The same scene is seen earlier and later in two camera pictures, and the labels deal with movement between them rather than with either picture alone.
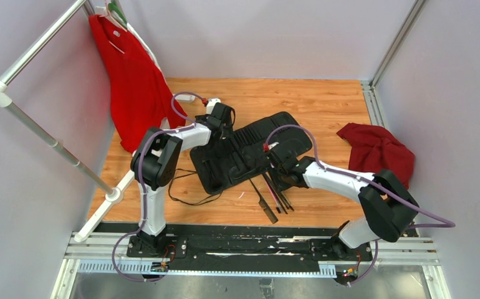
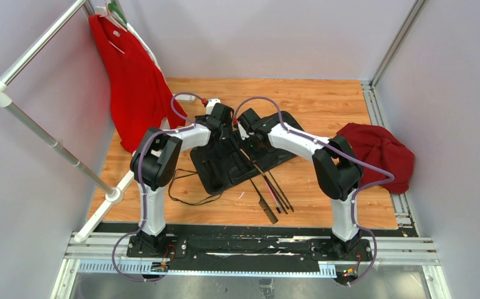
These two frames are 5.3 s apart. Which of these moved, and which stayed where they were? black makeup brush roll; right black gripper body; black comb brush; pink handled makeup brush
Moved: right black gripper body
Stayed: pink handled makeup brush; black makeup brush roll; black comb brush
